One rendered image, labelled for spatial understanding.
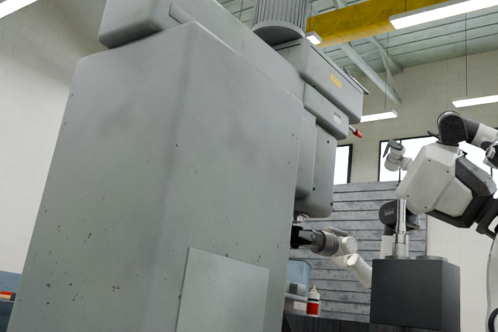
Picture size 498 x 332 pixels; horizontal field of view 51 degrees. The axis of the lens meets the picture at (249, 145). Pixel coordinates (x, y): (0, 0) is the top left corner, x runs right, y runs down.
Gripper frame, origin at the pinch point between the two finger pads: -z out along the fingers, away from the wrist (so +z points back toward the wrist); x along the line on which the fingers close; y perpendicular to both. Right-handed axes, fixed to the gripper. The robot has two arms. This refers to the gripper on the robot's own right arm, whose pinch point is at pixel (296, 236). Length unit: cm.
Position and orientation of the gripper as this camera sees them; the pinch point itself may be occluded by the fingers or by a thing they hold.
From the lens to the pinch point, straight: 189.4
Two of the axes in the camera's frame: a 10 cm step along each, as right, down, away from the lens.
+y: -1.2, 9.4, -3.2
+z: 7.8, 2.9, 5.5
